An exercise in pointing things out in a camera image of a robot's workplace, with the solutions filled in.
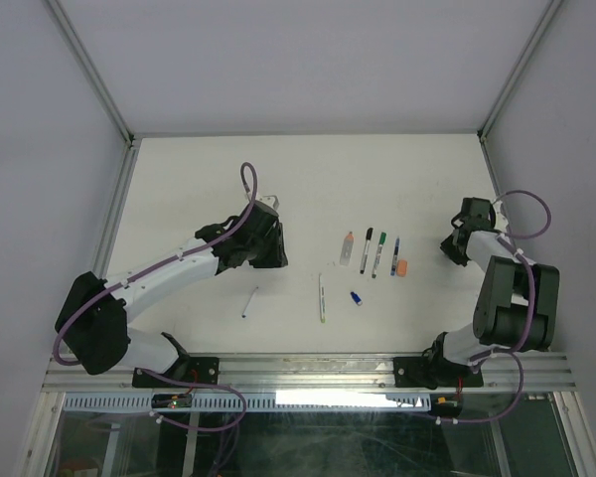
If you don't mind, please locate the white pen blue tip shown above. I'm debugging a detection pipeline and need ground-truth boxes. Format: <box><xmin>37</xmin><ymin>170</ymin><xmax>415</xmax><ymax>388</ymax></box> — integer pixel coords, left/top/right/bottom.
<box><xmin>241</xmin><ymin>286</ymin><xmax>259</xmax><ymax>319</ymax></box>

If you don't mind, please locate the white pen clear cap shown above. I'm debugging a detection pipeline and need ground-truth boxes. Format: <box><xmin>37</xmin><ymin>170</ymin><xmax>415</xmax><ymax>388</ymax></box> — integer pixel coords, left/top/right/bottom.
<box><xmin>318</xmin><ymin>273</ymin><xmax>326</xmax><ymax>324</ymax></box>

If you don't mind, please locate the white marker green end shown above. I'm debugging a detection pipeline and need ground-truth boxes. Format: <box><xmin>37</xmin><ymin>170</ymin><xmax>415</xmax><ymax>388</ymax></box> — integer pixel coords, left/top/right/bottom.
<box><xmin>359</xmin><ymin>228</ymin><xmax>373</xmax><ymax>274</ymax></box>

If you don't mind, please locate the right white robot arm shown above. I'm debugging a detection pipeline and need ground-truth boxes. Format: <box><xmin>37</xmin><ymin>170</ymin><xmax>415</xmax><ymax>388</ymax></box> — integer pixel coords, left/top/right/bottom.
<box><xmin>421</xmin><ymin>198</ymin><xmax>560</xmax><ymax>389</ymax></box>

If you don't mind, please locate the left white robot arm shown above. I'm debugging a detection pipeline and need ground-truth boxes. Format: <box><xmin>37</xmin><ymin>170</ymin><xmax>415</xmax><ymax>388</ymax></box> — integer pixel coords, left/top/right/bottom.
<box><xmin>55</xmin><ymin>201</ymin><xmax>288</xmax><ymax>387</ymax></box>

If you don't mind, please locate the orange pen cap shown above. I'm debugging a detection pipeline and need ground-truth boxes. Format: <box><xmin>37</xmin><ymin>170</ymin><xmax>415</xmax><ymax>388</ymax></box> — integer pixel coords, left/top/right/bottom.
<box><xmin>395</xmin><ymin>259</ymin><xmax>408</xmax><ymax>277</ymax></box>

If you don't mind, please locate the blue white pen cap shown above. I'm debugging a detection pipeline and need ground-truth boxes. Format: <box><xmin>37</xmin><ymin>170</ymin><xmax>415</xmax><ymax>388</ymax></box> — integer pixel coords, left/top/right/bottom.
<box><xmin>350</xmin><ymin>291</ymin><xmax>363</xmax><ymax>306</ymax></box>

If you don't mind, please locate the orange tip clear marker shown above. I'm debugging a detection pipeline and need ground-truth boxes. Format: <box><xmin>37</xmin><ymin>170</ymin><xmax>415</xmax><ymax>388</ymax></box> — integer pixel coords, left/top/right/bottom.
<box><xmin>339</xmin><ymin>232</ymin><xmax>355</xmax><ymax>266</ymax></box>

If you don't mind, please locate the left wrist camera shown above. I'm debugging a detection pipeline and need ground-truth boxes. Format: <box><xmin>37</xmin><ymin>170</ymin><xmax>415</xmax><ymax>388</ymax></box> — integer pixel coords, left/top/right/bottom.
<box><xmin>256</xmin><ymin>195</ymin><xmax>280</xmax><ymax>211</ymax></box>

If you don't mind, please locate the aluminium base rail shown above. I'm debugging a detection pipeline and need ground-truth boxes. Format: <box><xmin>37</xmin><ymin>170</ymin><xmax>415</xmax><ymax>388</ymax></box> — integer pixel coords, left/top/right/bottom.
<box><xmin>42</xmin><ymin>352</ymin><xmax>577</xmax><ymax>394</ymax></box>

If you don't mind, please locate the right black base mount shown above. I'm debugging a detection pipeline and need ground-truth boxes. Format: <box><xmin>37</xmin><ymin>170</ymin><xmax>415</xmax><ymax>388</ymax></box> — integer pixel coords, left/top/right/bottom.
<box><xmin>392</xmin><ymin>356</ymin><xmax>484</xmax><ymax>390</ymax></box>

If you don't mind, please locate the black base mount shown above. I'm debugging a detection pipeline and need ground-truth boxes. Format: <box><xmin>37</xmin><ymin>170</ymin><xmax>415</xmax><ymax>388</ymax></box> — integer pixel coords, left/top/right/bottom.
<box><xmin>392</xmin><ymin>356</ymin><xmax>484</xmax><ymax>390</ymax></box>
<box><xmin>132</xmin><ymin>356</ymin><xmax>220</xmax><ymax>389</ymax></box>

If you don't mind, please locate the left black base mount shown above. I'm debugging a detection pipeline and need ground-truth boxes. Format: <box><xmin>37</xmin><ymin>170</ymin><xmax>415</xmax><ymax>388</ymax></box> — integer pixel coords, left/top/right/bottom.
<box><xmin>132</xmin><ymin>356</ymin><xmax>220</xmax><ymax>389</ymax></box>

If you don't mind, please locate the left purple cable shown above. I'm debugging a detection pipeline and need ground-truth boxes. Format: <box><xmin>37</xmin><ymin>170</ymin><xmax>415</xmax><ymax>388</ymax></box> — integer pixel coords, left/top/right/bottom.
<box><xmin>52</xmin><ymin>161</ymin><xmax>257</xmax><ymax>433</ymax></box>

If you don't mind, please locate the slotted cable duct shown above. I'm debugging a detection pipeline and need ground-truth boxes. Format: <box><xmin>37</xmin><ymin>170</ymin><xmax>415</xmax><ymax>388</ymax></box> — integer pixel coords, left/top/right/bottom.
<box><xmin>64</xmin><ymin>390</ymin><xmax>431</xmax><ymax>413</ymax></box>

